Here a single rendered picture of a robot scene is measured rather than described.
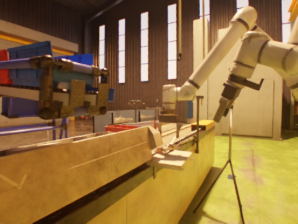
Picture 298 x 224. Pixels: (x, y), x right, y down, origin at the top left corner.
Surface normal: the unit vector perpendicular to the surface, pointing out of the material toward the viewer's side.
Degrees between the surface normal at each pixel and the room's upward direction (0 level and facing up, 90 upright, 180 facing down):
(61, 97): 90
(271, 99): 90
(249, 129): 90
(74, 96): 96
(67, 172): 80
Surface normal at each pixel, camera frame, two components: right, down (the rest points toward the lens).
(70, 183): 0.85, -0.15
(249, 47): -0.77, 0.04
